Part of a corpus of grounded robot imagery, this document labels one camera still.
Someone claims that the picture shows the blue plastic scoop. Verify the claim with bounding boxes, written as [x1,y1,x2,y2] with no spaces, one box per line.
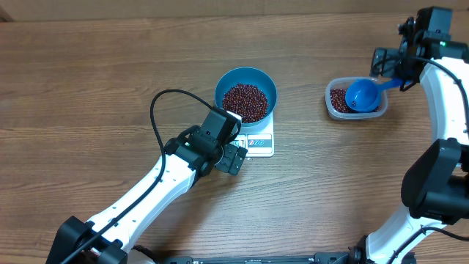
[345,78,403,113]

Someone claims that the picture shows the red beans in bowl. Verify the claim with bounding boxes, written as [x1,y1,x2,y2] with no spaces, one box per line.
[222,83,269,123]

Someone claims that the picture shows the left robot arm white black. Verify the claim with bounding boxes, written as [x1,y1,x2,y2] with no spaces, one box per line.
[47,107,247,263]

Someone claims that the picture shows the clear plastic container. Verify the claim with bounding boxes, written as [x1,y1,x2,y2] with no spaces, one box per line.
[325,77,388,121]

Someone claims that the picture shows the blue bowl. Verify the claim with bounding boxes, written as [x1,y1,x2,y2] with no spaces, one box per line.
[214,67,278,119]

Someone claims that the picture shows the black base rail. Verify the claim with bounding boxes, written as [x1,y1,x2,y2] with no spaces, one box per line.
[159,252,372,264]

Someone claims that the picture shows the white kitchen scale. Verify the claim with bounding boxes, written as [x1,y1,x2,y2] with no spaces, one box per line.
[231,113,275,158]

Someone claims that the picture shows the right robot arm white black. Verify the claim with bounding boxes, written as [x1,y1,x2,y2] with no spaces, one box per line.
[347,7,468,263]

